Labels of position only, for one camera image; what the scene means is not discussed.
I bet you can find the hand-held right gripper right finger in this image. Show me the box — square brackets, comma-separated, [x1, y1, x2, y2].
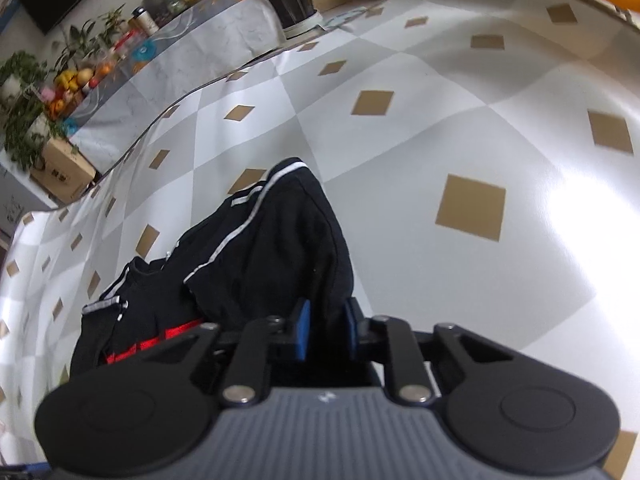
[344, 298, 516, 406]

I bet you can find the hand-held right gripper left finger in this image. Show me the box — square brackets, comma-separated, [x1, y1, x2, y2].
[142, 299, 312, 407]

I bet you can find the black t-shirt with red print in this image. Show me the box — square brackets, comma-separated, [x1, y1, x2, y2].
[70, 157, 381, 391]

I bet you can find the checkered tablecloth with tan diamonds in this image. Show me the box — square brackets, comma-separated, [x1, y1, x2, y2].
[0, 0, 640, 480]

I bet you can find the cardboard box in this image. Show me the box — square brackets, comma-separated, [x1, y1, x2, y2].
[30, 137, 97, 201]

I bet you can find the side table with marble cloth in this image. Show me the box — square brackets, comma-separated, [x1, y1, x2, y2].
[65, 0, 283, 153]

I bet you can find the white fridge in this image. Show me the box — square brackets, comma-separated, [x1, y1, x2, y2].
[0, 165, 56, 246]

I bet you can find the pile of mixed fruit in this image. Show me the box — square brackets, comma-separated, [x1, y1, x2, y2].
[45, 67, 118, 116]

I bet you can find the red lidded container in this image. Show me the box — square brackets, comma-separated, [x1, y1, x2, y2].
[115, 30, 143, 58]

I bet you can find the white thermos cup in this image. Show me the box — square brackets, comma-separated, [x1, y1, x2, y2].
[131, 6, 160, 36]

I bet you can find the green vine plant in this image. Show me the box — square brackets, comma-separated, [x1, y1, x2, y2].
[0, 50, 81, 171]

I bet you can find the leafy green houseplant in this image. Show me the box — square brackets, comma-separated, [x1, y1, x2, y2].
[52, 5, 128, 71]

